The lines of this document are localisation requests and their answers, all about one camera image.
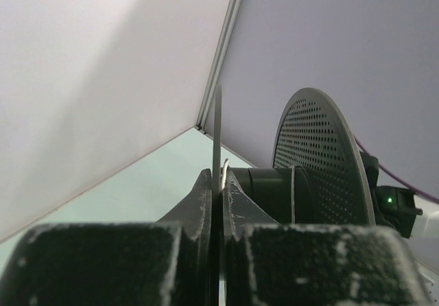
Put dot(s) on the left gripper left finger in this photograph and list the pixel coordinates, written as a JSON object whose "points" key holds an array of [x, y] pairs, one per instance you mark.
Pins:
{"points": [[146, 263]]}

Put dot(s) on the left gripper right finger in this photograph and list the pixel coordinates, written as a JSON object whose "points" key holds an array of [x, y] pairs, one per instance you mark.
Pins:
{"points": [[267, 263]]}

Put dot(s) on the black cable spool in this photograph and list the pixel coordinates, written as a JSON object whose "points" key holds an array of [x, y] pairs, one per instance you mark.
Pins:
{"points": [[316, 176]]}

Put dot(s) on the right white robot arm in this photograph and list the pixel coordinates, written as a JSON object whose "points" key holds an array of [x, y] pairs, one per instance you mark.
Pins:
{"points": [[395, 207]]}

